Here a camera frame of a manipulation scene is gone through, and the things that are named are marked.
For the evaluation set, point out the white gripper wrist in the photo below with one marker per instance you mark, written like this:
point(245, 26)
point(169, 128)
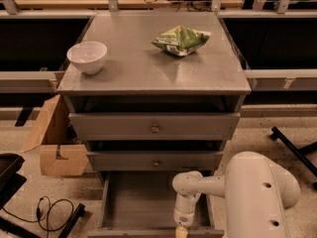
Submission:
point(182, 218)

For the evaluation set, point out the grey drawer cabinet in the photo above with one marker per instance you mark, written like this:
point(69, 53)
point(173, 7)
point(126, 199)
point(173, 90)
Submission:
point(138, 77)

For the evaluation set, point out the black stand leg right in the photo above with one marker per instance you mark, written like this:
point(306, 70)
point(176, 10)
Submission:
point(299, 153)

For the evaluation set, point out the black stand leg left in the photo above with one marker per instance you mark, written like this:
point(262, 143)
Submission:
point(20, 232)

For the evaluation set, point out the grey top drawer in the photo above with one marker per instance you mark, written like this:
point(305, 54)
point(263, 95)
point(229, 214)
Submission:
point(154, 126)

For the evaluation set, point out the black stand leg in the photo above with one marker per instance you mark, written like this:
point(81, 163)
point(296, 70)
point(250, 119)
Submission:
point(299, 153)
point(20, 232)

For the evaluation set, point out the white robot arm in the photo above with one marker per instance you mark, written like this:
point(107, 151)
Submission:
point(256, 190)

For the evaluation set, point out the grey bottom drawer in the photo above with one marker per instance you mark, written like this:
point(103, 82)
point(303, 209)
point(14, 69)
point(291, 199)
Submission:
point(136, 205)

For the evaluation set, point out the white bowl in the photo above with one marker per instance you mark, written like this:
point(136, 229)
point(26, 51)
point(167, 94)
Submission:
point(88, 57)

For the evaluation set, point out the black tray bin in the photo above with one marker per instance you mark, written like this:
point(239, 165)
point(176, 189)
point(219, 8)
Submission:
point(10, 180)

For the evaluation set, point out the green chip bag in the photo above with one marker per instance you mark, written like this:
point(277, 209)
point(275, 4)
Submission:
point(181, 41)

